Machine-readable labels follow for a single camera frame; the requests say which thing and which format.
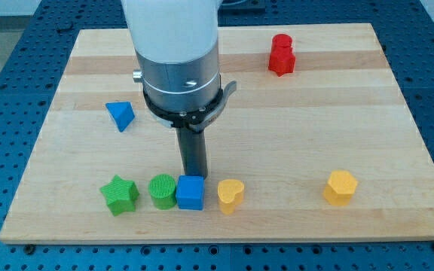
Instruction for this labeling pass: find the blue triangle block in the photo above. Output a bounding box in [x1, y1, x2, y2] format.
[105, 102, 135, 132]

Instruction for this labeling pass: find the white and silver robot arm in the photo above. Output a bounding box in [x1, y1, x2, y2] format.
[121, 0, 236, 132]

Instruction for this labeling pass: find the red star block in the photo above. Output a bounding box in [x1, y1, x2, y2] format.
[268, 47, 296, 77]

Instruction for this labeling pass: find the green star block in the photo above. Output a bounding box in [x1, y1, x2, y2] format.
[99, 175, 139, 216]

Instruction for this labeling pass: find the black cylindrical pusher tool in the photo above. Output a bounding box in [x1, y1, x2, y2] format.
[176, 127, 208, 178]

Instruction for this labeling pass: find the yellow heart block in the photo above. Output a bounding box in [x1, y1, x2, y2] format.
[217, 179, 245, 215]

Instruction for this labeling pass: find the blue cube block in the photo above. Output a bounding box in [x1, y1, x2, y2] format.
[176, 175, 205, 210]

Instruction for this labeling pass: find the green cylinder block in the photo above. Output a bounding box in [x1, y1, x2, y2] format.
[148, 174, 176, 210]

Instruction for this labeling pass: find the wooden board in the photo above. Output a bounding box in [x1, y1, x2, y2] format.
[0, 23, 434, 245]

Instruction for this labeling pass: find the red cylinder block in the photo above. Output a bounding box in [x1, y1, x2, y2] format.
[271, 33, 293, 50]

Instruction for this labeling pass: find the yellow hexagon block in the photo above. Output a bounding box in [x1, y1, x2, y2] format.
[322, 170, 358, 206]

